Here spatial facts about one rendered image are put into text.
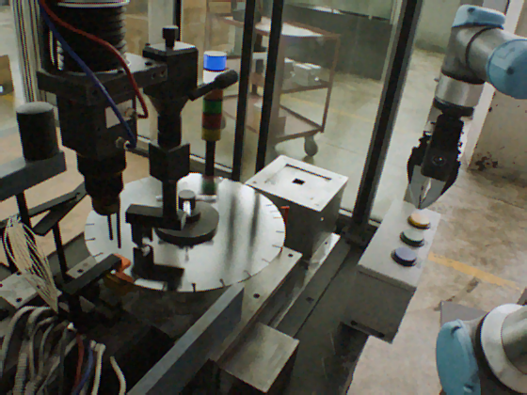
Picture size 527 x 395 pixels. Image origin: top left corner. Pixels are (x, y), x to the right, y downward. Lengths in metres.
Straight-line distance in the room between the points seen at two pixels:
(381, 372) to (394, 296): 1.03
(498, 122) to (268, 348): 3.13
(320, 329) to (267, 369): 0.20
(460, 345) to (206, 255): 0.38
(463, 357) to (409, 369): 1.26
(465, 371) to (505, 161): 3.22
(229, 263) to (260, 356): 0.16
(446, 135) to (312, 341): 0.43
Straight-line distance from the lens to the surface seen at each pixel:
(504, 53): 0.63
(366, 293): 0.80
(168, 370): 0.46
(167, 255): 0.65
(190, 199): 0.68
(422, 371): 1.87
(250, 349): 0.70
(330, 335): 0.84
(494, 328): 0.60
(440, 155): 0.71
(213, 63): 0.90
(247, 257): 0.66
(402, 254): 0.81
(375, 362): 1.82
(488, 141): 3.68
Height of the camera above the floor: 1.37
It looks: 31 degrees down
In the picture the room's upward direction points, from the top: 7 degrees clockwise
